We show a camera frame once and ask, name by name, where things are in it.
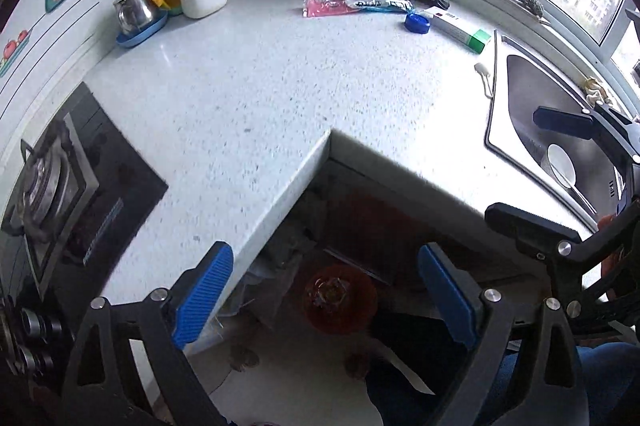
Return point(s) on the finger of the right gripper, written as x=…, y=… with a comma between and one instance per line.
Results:
x=578, y=125
x=534, y=236

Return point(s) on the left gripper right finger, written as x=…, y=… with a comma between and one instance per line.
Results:
x=454, y=293

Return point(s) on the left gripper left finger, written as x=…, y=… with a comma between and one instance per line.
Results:
x=196, y=293

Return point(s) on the blue plastic wrapper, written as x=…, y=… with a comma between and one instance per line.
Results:
x=324, y=8

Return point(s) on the red trash bin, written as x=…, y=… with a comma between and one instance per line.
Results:
x=337, y=299

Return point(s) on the crumpled rag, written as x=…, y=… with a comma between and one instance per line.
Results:
x=595, y=93

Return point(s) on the black gas stove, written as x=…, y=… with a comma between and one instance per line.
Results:
x=82, y=195

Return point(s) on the white green box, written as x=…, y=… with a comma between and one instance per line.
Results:
x=461, y=30

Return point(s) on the blue bottle cap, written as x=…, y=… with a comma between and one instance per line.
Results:
x=417, y=23

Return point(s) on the blue saucer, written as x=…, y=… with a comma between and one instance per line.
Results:
x=131, y=41

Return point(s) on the steel teapot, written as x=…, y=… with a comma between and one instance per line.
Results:
x=134, y=16

